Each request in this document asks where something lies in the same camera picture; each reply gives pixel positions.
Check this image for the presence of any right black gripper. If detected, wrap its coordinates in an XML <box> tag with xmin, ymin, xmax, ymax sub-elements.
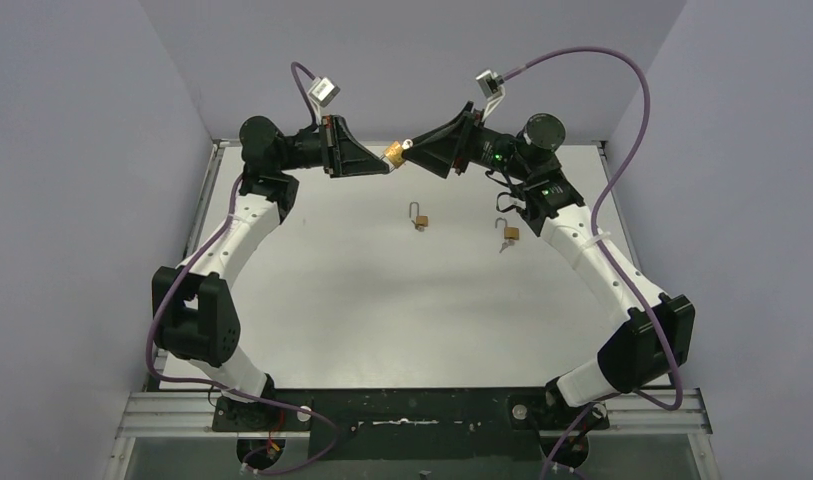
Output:
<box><xmin>401</xmin><ymin>103</ymin><xmax>531</xmax><ymax>181</ymax></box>

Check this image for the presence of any brass padlock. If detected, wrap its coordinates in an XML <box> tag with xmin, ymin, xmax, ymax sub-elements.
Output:
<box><xmin>382</xmin><ymin>141</ymin><xmax>407</xmax><ymax>169</ymax></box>
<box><xmin>408</xmin><ymin>201</ymin><xmax>429</xmax><ymax>229</ymax></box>
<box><xmin>494</xmin><ymin>217</ymin><xmax>520</xmax><ymax>242</ymax></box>

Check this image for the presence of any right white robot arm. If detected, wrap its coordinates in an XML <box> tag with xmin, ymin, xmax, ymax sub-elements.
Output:
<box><xmin>403</xmin><ymin>103</ymin><xmax>695</xmax><ymax>427</ymax></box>

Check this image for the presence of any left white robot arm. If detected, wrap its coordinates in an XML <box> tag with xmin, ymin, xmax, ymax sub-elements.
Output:
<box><xmin>147</xmin><ymin>115</ymin><xmax>411</xmax><ymax>427</ymax></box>

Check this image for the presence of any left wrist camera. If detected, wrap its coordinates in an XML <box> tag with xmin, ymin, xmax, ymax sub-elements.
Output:
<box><xmin>306</xmin><ymin>77</ymin><xmax>341</xmax><ymax>123</ymax></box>

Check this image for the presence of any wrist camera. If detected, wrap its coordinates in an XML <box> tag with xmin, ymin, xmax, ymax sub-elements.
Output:
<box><xmin>475</xmin><ymin>69</ymin><xmax>506</xmax><ymax>120</ymax></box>
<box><xmin>306</xmin><ymin>77</ymin><xmax>341</xmax><ymax>123</ymax></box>

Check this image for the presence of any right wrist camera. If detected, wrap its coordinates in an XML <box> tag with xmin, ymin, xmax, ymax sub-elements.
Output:
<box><xmin>475</xmin><ymin>69</ymin><xmax>506</xmax><ymax>120</ymax></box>

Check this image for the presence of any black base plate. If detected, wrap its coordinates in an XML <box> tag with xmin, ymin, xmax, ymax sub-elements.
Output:
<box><xmin>211</xmin><ymin>387</ymin><xmax>609</xmax><ymax>468</ymax></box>

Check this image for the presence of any aluminium rail frame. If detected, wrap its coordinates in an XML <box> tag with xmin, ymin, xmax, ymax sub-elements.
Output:
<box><xmin>104</xmin><ymin>137</ymin><xmax>724</xmax><ymax>480</ymax></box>

